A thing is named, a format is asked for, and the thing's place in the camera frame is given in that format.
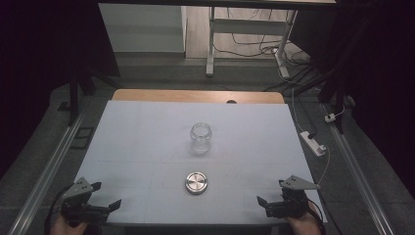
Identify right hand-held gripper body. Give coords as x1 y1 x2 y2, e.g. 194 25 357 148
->
265 174 321 219

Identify person's left hand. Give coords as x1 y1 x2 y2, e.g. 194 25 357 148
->
49 214 88 235

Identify aluminium floor rail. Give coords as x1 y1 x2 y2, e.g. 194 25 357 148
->
7 106 87 235
322 103 396 235

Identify white desk frame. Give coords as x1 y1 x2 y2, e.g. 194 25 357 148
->
205 6 299 80

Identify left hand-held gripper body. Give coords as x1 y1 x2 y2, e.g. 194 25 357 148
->
60 176 112 227

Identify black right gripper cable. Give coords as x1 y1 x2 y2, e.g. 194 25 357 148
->
306 201 328 235

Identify black floor cables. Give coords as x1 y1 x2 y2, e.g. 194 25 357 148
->
213 8 314 92

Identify person's right hand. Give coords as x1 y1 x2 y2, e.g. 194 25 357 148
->
286 202 323 235

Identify white table cover sheet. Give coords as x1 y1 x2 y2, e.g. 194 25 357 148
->
73 99 328 225

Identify white power strip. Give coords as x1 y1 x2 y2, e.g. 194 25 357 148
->
300 130 328 158

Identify thin white cable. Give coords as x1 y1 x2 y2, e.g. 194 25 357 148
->
291 88 331 186

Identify black metal stand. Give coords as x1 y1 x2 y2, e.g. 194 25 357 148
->
317 19 363 135
58 67 99 127

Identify clear glass jar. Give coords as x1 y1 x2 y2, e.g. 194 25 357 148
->
189 121 213 156

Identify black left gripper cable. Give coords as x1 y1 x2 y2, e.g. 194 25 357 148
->
44 184 73 235

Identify silver metal jar lid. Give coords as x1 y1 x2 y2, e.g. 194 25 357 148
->
184 171 208 196

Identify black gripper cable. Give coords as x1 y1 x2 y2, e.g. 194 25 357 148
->
306 201 328 235
44 184 73 235

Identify black rectangular floor frame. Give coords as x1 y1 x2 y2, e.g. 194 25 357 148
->
69 126 96 151

